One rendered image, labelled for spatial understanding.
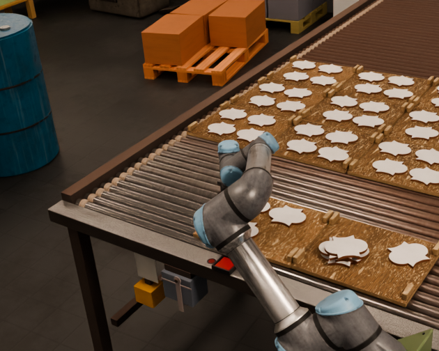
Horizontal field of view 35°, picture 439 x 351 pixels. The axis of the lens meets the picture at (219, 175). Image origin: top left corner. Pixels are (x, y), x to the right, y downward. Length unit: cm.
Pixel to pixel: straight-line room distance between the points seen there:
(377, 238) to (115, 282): 185
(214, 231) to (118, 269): 216
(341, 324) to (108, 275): 231
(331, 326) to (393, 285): 47
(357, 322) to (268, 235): 74
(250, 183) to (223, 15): 488
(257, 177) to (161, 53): 458
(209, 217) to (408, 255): 80
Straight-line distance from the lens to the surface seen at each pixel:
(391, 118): 343
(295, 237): 256
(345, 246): 244
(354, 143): 319
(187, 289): 260
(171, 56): 645
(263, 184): 197
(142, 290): 278
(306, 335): 197
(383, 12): 503
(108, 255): 422
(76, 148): 550
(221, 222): 196
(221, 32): 679
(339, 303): 193
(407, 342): 207
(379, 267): 243
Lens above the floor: 241
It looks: 30 degrees down
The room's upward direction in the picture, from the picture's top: 5 degrees counter-clockwise
